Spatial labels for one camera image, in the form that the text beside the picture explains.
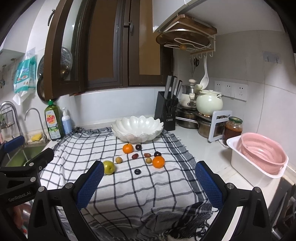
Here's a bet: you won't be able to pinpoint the green apple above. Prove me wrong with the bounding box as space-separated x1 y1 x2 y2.
103 161 115 175

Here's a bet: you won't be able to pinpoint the yellow longan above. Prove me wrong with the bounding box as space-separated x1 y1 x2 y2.
115 157 123 164
146 157 152 164

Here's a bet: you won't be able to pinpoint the dark grape front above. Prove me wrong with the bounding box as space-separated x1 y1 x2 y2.
134 169 141 175

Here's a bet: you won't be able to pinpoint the orange tangerine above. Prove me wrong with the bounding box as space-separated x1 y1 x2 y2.
122 143 134 154
152 156 165 169

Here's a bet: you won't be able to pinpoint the dark plum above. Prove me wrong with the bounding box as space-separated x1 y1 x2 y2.
135 144 142 151
154 151 162 157

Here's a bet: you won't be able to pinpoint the steel faucet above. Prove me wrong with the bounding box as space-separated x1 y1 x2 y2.
24 108 50 144

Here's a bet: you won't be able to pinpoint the yellow sponge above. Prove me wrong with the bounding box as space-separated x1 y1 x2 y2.
31 133 43 142

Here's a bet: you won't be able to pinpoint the green dish soap bottle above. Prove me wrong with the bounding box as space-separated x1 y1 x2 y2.
44 99 65 141

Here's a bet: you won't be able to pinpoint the white plastic tub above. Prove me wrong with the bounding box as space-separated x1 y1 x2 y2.
227 136 287 188

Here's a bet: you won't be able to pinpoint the pink colander basket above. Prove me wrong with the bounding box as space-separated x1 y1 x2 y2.
240 133 288 175

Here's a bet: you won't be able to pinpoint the hanging plastic bag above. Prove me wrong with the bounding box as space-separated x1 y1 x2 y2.
13 48 37 106

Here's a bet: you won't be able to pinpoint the white pot rack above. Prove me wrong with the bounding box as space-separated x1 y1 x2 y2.
208 110 232 143

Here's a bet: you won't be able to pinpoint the glass jar brown sauce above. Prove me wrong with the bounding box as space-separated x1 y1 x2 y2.
222 116 243 145

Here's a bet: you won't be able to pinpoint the black white checked cloth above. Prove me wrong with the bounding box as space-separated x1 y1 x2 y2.
41 128 213 240

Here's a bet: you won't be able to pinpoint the steel pot lower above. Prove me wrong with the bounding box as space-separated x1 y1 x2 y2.
197 118 226 138

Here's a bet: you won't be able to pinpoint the white scalloped bowl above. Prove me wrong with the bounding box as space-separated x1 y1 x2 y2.
111 115 164 144

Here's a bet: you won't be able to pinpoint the steel pan under rack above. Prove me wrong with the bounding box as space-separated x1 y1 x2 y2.
176 105 199 129

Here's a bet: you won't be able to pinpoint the white ceramic pot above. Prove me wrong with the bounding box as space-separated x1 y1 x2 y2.
196 90 223 116

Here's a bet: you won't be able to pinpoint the white lidded steel pot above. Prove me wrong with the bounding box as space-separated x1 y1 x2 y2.
179 79 198 109

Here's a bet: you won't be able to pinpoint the black knife block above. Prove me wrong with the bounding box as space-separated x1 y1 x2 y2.
154 91 179 131

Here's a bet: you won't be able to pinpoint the white ladle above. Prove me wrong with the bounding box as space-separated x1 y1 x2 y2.
200 55 209 89

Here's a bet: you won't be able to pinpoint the hanging scissors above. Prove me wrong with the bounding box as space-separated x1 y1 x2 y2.
191 57 200 76

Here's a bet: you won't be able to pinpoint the hanging cutting board rack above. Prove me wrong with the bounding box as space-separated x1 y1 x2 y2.
156 14 217 56

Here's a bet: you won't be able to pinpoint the wall power sockets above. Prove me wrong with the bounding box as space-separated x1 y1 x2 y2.
214 80 248 101

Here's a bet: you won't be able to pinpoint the brown window frame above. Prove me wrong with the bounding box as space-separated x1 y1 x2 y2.
43 1 173 100

